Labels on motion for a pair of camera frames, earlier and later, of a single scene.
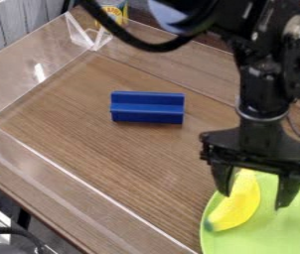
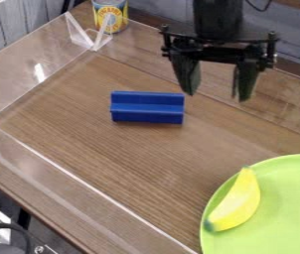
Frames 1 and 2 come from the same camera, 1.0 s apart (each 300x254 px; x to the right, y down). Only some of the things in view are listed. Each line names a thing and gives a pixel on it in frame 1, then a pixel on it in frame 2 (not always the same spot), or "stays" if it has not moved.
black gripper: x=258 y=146 to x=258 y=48
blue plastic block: x=159 y=107 stays
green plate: x=272 y=231 stays
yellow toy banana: x=239 y=204 stays
